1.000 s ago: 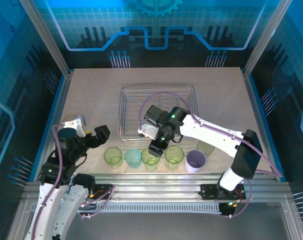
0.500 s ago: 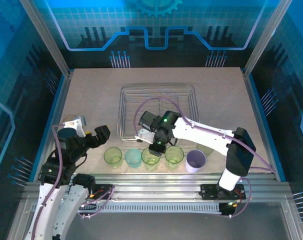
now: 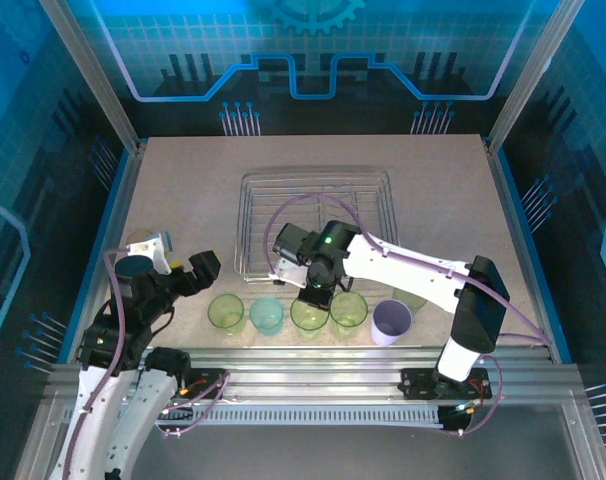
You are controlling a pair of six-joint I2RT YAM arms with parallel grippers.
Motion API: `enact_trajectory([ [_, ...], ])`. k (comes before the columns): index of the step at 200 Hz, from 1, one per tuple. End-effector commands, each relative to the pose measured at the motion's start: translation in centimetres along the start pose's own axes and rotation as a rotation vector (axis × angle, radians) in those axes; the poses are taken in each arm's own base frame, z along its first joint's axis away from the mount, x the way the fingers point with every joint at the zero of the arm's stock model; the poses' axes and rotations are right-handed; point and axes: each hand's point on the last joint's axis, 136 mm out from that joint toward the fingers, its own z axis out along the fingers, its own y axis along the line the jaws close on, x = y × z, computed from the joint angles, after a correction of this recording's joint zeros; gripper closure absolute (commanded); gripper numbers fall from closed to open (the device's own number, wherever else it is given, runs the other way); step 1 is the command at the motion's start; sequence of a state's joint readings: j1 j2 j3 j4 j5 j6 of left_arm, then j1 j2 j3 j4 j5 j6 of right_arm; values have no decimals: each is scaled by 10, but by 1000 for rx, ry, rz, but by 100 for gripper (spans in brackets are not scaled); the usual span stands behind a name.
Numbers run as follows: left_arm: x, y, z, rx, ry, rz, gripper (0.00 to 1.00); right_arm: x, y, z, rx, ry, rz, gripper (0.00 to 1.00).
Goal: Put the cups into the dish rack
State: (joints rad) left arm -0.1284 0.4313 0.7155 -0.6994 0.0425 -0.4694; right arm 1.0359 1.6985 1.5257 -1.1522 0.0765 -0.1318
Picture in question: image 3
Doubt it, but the green translucent plastic cup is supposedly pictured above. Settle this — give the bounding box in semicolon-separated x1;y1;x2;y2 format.
289;295;331;341
206;293;246;336
329;291;370;340

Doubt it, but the teal translucent plastic cup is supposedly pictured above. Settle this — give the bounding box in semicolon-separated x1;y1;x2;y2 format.
248;296;285;337

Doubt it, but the purple plastic cup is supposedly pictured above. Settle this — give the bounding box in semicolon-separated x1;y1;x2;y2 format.
371;298;414;347

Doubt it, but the pale yellow-green plastic cup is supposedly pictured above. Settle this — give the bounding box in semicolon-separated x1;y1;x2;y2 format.
393;285;428;315

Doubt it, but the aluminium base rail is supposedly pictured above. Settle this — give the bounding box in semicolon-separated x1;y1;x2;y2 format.
47;347;584;401

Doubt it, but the metal wire dish rack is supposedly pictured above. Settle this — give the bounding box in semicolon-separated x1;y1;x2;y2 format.
232;168;400;287

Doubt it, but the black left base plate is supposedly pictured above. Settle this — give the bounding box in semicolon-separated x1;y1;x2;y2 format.
180;367;229;401

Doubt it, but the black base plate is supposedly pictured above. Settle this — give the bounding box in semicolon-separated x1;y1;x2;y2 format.
400;367;493;401
180;367;229;401

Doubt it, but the aluminium table side rail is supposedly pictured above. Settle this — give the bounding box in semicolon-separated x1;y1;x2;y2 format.
485;142;574;364
52;142;149;366

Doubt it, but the grey slotted cable duct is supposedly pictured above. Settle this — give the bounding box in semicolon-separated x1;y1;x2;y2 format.
62;402;442;429

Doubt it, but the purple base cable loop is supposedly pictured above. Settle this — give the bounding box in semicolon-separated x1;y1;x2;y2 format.
155;372;232;441
445;354;504;439

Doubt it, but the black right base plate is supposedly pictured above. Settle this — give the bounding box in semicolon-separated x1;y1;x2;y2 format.
400;367;493;401

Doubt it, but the aluminium frame post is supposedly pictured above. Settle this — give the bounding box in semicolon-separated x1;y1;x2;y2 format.
37;0;147;154
485;0;587;154

